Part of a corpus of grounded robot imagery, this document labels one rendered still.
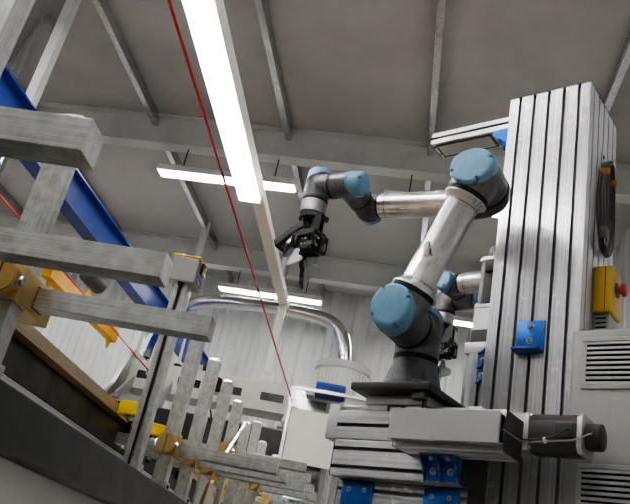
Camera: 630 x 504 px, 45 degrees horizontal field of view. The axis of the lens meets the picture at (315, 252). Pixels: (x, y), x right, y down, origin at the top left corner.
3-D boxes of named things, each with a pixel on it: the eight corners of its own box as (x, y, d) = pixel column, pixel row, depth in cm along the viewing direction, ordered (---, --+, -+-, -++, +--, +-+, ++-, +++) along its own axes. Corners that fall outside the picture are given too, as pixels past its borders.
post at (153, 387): (141, 475, 169) (193, 291, 188) (135, 471, 165) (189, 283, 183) (122, 471, 170) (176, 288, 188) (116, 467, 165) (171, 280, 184)
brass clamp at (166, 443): (185, 464, 202) (190, 445, 204) (174, 454, 190) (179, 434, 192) (163, 460, 203) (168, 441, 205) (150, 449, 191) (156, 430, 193)
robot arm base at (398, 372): (450, 405, 195) (455, 368, 199) (423, 386, 184) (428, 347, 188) (399, 404, 203) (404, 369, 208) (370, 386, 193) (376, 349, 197)
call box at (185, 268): (198, 296, 188) (206, 268, 192) (193, 285, 182) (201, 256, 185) (171, 291, 189) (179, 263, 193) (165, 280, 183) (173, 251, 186)
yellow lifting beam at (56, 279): (113, 351, 792) (122, 323, 805) (46, 286, 640) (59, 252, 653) (105, 350, 793) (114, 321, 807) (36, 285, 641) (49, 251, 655)
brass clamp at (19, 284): (49, 329, 113) (61, 298, 115) (12, 294, 101) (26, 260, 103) (11, 322, 114) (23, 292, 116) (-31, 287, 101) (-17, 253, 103)
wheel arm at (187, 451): (276, 479, 196) (280, 462, 198) (275, 477, 193) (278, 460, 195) (116, 448, 201) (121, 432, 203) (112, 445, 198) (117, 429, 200)
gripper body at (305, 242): (309, 245, 209) (318, 207, 214) (285, 249, 214) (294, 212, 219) (325, 258, 215) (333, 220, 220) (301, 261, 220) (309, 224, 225)
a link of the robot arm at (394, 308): (418, 356, 191) (517, 178, 201) (395, 334, 180) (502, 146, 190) (381, 339, 199) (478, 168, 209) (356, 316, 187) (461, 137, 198)
